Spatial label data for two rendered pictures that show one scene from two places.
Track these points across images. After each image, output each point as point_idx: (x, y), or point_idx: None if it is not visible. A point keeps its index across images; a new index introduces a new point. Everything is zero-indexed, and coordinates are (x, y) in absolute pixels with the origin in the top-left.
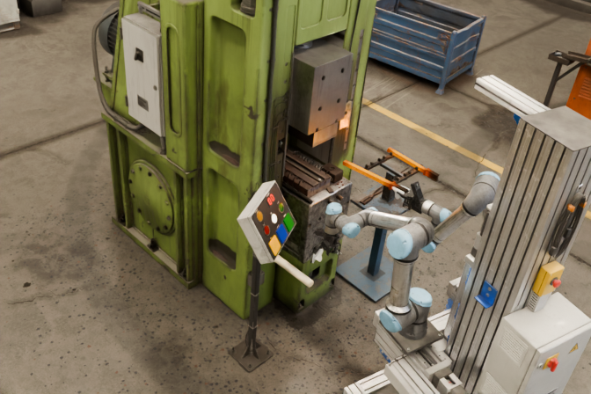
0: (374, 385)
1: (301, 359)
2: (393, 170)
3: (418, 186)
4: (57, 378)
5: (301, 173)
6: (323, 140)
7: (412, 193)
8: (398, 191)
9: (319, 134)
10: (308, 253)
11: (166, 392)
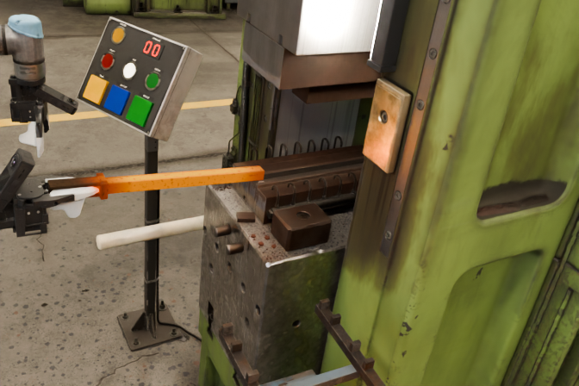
0: None
1: (101, 382)
2: (308, 381)
3: (11, 164)
4: (204, 185)
5: (289, 167)
6: (257, 65)
7: (30, 189)
8: (63, 177)
9: (252, 36)
10: (203, 297)
11: (139, 243)
